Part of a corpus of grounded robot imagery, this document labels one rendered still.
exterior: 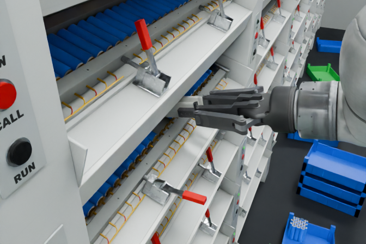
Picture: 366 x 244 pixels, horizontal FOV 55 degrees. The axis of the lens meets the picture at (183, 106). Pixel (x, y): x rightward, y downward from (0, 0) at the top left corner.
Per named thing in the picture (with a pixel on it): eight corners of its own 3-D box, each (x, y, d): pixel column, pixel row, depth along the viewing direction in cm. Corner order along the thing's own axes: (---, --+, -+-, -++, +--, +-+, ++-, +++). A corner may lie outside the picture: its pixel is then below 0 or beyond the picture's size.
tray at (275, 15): (286, 23, 145) (303, -9, 137) (248, 84, 98) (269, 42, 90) (242, 2, 149) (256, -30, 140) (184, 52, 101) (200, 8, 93)
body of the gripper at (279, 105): (300, 77, 57) (245, 77, 61) (292, 101, 50) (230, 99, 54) (303, 117, 60) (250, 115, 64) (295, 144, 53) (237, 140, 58)
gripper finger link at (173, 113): (200, 116, 63) (199, 118, 62) (165, 115, 66) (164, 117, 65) (197, 101, 62) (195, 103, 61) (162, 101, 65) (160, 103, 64)
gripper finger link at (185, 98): (200, 97, 63) (201, 96, 63) (166, 97, 66) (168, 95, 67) (203, 112, 64) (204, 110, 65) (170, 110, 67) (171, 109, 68)
